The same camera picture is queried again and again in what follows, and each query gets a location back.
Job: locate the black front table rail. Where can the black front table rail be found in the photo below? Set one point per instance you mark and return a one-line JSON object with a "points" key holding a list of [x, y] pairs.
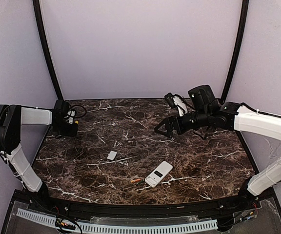
{"points": [[218, 208]]}

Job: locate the white slotted cable duct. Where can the white slotted cable duct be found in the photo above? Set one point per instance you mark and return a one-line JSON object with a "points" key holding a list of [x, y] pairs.
{"points": [[118, 226]]}

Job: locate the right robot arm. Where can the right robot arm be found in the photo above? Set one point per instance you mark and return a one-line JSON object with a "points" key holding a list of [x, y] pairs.
{"points": [[209, 112]]}

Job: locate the grey battery cover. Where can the grey battery cover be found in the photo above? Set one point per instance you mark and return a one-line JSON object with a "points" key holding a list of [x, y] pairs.
{"points": [[112, 155]]}

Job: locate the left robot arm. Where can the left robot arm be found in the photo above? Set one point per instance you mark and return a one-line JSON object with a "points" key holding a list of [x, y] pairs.
{"points": [[12, 117]]}

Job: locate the black frame post left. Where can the black frame post left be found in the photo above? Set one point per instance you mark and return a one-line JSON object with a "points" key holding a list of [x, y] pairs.
{"points": [[45, 49]]}

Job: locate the orange AA battery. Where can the orange AA battery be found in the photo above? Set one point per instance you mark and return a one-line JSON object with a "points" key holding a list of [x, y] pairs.
{"points": [[135, 180]]}

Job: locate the black frame post right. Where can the black frame post right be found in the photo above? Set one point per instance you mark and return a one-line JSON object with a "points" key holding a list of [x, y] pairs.
{"points": [[236, 51]]}

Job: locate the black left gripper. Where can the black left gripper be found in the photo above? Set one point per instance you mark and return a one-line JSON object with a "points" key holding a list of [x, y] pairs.
{"points": [[67, 129]]}

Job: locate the white remote control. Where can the white remote control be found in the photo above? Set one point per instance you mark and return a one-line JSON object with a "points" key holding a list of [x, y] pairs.
{"points": [[158, 174]]}

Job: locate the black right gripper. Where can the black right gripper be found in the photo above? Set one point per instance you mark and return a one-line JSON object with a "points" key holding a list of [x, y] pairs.
{"points": [[175, 125]]}

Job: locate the black frame post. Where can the black frame post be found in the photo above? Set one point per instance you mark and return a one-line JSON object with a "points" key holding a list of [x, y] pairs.
{"points": [[236, 51], [45, 49]]}

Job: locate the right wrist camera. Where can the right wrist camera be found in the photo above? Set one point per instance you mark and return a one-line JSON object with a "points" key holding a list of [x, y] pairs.
{"points": [[176, 102]]}

